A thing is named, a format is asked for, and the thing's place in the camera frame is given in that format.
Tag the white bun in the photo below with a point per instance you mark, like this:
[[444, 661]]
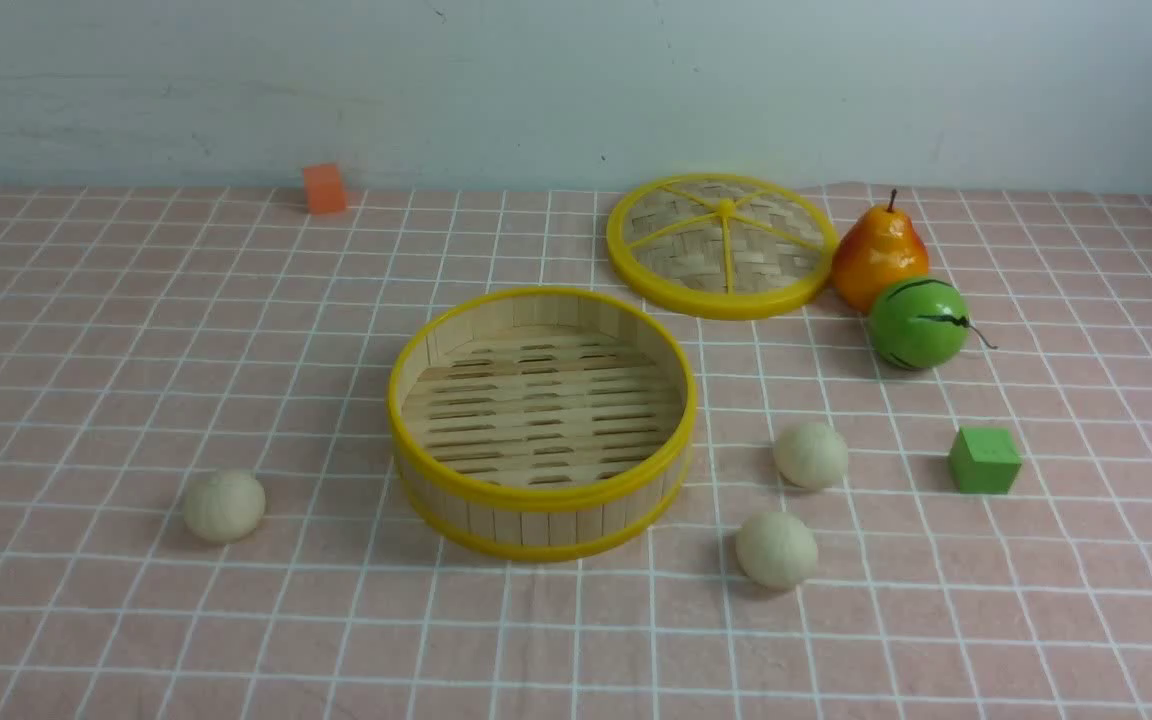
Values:
[[776, 550], [224, 507], [811, 456]]

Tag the bamboo steamer tray yellow rim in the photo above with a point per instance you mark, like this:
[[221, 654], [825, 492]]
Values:
[[542, 424]]

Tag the woven bamboo steamer lid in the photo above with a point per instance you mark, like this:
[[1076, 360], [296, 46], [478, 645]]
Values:
[[721, 246]]

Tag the orange cube block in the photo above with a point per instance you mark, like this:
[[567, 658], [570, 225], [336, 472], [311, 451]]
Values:
[[325, 190]]

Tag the orange yellow toy pear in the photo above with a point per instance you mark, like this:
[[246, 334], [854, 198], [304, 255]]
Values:
[[882, 248]]

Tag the green toy watermelon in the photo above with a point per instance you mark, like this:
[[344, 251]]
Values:
[[919, 323]]

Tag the green cube block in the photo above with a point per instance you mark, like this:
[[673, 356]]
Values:
[[984, 461]]

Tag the pink checkered tablecloth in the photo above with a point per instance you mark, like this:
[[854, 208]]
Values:
[[150, 337]]

